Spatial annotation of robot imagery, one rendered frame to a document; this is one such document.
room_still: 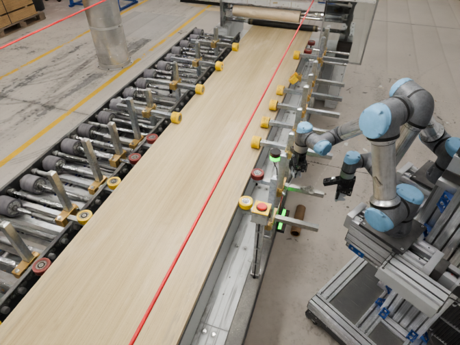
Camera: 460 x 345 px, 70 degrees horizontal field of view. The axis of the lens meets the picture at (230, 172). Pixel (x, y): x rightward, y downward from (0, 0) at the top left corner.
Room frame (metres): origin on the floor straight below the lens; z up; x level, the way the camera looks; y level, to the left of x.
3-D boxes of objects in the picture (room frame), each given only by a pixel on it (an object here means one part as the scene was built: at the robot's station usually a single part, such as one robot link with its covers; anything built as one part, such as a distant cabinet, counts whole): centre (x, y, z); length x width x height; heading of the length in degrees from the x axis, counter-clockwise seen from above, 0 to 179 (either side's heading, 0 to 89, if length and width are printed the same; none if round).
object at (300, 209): (1.84, -0.59, 0.04); 0.30 x 0.08 x 0.08; 161
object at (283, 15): (4.06, -0.62, 1.05); 1.43 x 0.12 x 0.12; 71
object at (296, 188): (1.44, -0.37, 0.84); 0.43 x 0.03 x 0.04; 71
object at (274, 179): (1.18, -0.22, 0.93); 0.03 x 0.03 x 0.48; 71
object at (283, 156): (1.42, -0.30, 0.89); 0.03 x 0.03 x 0.48; 71
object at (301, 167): (1.34, -0.37, 1.15); 0.09 x 0.08 x 0.12; 1
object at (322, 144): (1.27, -0.44, 1.30); 0.11 x 0.11 x 0.08; 34
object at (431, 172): (1.31, -1.14, 1.09); 0.15 x 0.15 x 0.10
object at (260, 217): (0.94, -0.13, 1.18); 0.07 x 0.07 x 0.08; 71
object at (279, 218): (1.20, -0.28, 0.83); 0.43 x 0.03 x 0.04; 71
